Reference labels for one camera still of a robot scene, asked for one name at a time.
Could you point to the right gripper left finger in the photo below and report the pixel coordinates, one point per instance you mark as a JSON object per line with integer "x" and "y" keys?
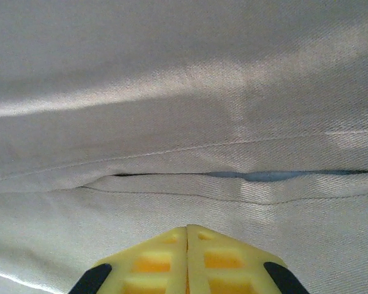
{"x": 159, "y": 263}

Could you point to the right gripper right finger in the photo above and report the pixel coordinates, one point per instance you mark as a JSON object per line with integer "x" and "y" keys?
{"x": 227, "y": 263}

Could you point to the tan trousers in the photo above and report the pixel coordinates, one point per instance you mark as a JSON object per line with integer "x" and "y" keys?
{"x": 171, "y": 107}

